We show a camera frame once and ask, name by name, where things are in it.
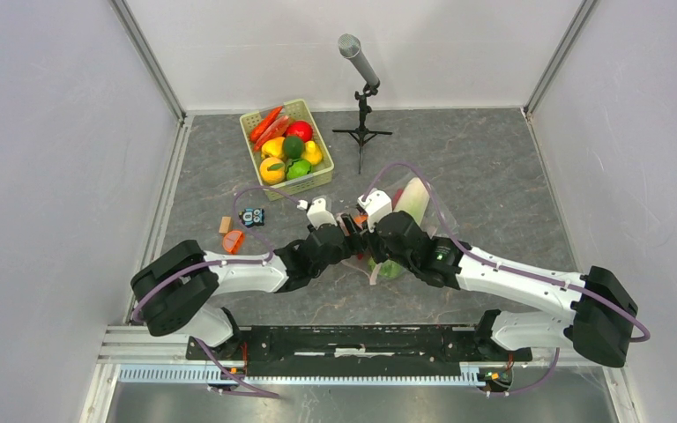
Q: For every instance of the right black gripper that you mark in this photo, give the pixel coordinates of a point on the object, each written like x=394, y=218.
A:
x=371, y=238

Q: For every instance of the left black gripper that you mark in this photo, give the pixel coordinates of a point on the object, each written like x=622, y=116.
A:
x=353, y=242

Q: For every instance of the clear zip top bag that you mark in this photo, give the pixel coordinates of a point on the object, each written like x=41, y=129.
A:
x=441, y=262

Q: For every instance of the fake napa cabbage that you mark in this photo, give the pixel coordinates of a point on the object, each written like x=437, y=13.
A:
x=414, y=199

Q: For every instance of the fake green avocado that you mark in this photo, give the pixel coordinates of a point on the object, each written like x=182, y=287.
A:
x=293, y=147

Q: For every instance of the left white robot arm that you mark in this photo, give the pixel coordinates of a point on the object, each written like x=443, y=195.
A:
x=172, y=292

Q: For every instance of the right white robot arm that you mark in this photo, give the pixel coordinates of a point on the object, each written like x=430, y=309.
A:
x=591, y=313

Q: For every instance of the fake red pepper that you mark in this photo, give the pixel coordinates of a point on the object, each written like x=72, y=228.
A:
x=395, y=198

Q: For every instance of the fake orange with leaf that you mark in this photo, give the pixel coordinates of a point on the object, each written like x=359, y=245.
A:
x=272, y=171

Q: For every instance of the fake yellow pear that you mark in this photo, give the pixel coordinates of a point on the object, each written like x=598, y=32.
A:
x=312, y=153

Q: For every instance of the fake yellow pepper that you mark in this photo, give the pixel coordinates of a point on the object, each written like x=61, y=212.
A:
x=273, y=148

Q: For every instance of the fake red apple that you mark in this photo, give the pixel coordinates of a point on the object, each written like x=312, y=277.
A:
x=301, y=129

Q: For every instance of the fake red chili bag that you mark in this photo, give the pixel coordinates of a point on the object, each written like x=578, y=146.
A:
x=276, y=129

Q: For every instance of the fake carrot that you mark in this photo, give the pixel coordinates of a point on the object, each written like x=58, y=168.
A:
x=265, y=123

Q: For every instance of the blue owl toy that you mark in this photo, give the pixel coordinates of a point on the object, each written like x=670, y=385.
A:
x=251, y=217

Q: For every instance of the orange half slice toy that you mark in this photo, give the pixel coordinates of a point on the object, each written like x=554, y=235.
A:
x=232, y=242

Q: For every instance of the small wooden block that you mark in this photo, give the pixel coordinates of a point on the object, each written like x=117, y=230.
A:
x=225, y=225

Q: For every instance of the green plastic basket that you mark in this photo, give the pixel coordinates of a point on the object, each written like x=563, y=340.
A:
x=322, y=174

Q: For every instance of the black microphone tripod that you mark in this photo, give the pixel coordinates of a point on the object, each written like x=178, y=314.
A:
x=362, y=135

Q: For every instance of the grey microphone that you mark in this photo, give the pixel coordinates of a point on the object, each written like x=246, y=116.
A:
x=349, y=46

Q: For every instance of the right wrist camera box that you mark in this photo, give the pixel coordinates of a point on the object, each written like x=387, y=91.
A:
x=376, y=204

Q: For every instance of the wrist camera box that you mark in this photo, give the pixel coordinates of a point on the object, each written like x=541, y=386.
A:
x=376, y=204
x=318, y=211

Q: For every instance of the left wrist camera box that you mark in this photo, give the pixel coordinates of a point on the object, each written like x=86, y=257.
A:
x=318, y=211

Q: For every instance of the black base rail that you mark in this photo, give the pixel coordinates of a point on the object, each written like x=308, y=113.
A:
x=377, y=353

